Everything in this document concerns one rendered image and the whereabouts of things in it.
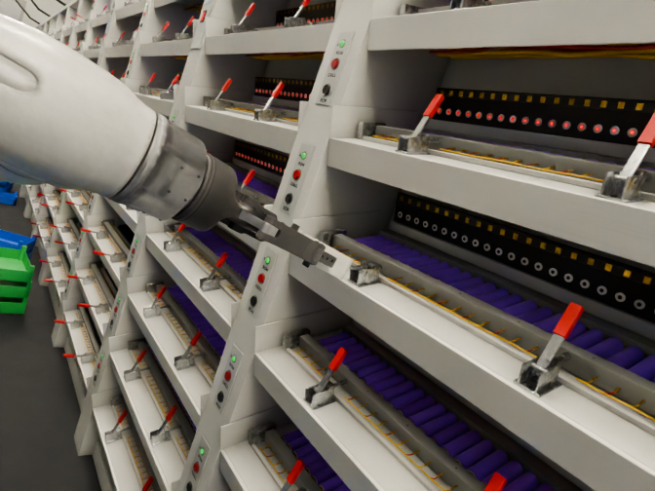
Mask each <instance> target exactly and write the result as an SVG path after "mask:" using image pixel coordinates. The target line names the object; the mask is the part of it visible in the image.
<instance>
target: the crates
mask: <svg viewBox="0 0 655 491"><path fill-rule="evenodd" d="M13 185H14V183H11V182H6V181H1V182H0V203H1V204H6V205H11V206H15V205H16V203H17V199H18V196H17V194H18V192H16V191H15V194H12V193H9V192H10V191H11V190H12V189H13ZM36 239H37V237H33V236H32V238H28V237H26V236H22V235H19V234H15V233H11V232H8V231H4V230H1V229H0V313H3V314H24V311H25V308H26V304H27V300H28V297H29V293H30V289H31V287H32V281H31V280H32V276H33V272H34V269H35V266H34V265H31V264H30V261H29V260H31V256H32V253H33V249H34V247H35V243H36Z"/></svg>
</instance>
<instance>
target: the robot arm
mask: <svg viewBox="0 0 655 491"><path fill-rule="evenodd" d="M1 181H6V182H11V183H15V184H22V185H40V184H50V185H53V186H56V187H59V188H63V189H76V190H83V191H89V192H93V193H97V194H99V195H101V196H104V197H106V198H109V199H111V200H112V201H113V202H115V203H118V204H122V205H125V206H127V207H129V208H133V209H135V210H137V211H142V213H144V214H146V213H147V214H149V215H152V216H154V217H156V218H158V219H159V220H160V221H162V220H167V219H169V218H172V219H174V220H176V221H178V222H180V223H182V224H185V225H187V226H189V227H191V228H193V229H195V230H198V231H206V230H209V229H211V228H212V227H213V226H215V225H216V224H217V222H219V221H220V222H222V223H224V224H226V225H227V227H229V228H230V229H232V230H234V231H236V232H238V233H240V234H244V233H245V234H247V235H249V236H251V237H253V238H255V239H257V240H259V241H261V242H264V241H265V242H267V243H270V244H272V245H274V246H277V247H279V248H281V249H283V250H285V251H287V252H289V253H291V254H293V255H295V256H297V257H299V258H302V259H304V260H303V262H302V265H304V266H305V267H307V268H308V267H309V266H310V264H311V265H313V266H315V267H317V268H319V269H321V270H323V271H325V272H327V273H329V274H331V275H333V276H335V277H337V278H339V279H341V280H343V278H344V277H345V275H346V273H347V271H348V269H349V268H350V266H351V264H352V262H353V259H351V258H349V257H348V256H346V255H344V254H342V253H340V252H339V251H337V250H335V249H333V248H332V247H330V246H328V245H325V244H324V243H322V242H320V241H318V240H316V239H314V238H312V237H311V236H309V235H307V234H305V233H304V232H302V231H299V232H297V231H298V229H299V228H300V226H298V225H297V224H295V223H292V225H291V227H289V226H287V225H286V224H285V223H284V222H280V221H278V219H277V215H276V214H275V213H273V212H272V211H270V210H268V209H266V208H264V207H262V206H261V205H260V204H259V202H258V201H256V200H254V199H253V198H251V197H249V196H247V195H245V194H243V193H241V192H239V191H237V190H236V189H237V183H238V180H237V174H236V173H235V171H234V170H233V169H232V168H231V167H230V166H228V165H226V164H225V163H223V162H222V161H220V160H218V159H217V158H216V157H214V156H213V155H211V154H209V153H207V150H206V146H205V144H204V143H203V141H202V140H200V139H199V138H197V137H196V136H194V135H192V134H191V133H189V132H187V131H185V130H184V129H182V128H180V127H179V126H177V125H176V124H174V123H172V122H171V121H169V120H168V119H167V118H166V117H165V116H163V115H162V114H159V113H156V112H155V111H153V110H152V109H151V108H149V107H148V106H146V105H145V104H144V103H143V102H142V101H141V100H140V99H138V98H137V97H136V96H135V94H134V93H133V92H132V91H131V90H130V89H129V88H128V87H127V86H126V85H125V84H123V83H122V82H121V81H119V80H118V79H117V78H115V77H114V76H113V75H111V74H110V73H108V72H107V71H106V70H104V69H103V68H101V67H100V66H98V65H97V64H95V63H93V62H92V61H90V60H89V59H87V58H86V57H84V56H82V55H80V54H79V53H77V52H76V51H74V50H72V49H71V48H69V47H67V46H66V45H64V44H62V43H61V42H60V41H58V40H56V39H54V38H52V37H51V36H49V35H47V34H45V33H43V32H42V31H40V30H38V29H36V28H33V27H31V26H29V25H27V24H24V23H22V22H20V21H17V20H15V19H12V18H9V17H6V16H4V15H1V14H0V182H1ZM254 232H256V233H254Z"/></svg>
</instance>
